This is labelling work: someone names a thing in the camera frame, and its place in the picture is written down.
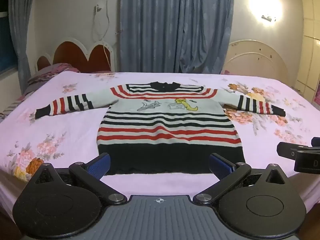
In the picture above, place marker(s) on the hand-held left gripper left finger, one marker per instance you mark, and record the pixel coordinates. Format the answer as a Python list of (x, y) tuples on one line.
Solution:
[(100, 166)]

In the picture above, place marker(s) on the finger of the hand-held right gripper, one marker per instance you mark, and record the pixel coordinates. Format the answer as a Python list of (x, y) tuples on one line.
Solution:
[(287, 151), (308, 161)]

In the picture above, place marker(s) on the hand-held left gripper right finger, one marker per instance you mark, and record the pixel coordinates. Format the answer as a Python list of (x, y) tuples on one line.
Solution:
[(220, 166)]

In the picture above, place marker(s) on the striped knit sweater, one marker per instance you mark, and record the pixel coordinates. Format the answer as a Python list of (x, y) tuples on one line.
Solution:
[(170, 130)]

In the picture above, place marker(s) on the pink floral bed sheet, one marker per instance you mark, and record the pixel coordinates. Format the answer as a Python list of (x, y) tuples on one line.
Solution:
[(62, 130)]

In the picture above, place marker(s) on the pink cloth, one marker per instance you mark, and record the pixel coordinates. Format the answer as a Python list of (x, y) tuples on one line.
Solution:
[(225, 72)]

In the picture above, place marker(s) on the cream wardrobe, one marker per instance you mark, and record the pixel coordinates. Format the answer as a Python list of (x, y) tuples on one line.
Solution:
[(311, 55)]

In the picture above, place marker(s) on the cream round headboard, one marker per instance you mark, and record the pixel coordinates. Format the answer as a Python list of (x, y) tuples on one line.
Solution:
[(255, 57)]

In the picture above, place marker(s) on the purple striped pillow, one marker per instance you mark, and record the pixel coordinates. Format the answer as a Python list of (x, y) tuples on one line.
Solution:
[(47, 73)]

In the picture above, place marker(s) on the red and white headboard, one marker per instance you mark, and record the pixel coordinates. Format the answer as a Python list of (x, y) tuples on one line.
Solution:
[(75, 55)]

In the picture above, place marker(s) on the blue grey curtain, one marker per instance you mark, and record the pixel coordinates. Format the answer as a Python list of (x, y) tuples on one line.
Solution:
[(21, 30), (175, 25)]

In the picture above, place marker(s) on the window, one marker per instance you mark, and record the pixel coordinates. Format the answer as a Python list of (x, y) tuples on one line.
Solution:
[(7, 42)]

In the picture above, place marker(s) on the wall lamp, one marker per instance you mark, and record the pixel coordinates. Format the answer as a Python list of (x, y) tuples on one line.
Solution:
[(268, 18)]

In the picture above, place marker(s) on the white wall charger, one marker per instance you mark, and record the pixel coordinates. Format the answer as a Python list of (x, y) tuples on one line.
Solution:
[(99, 7)]

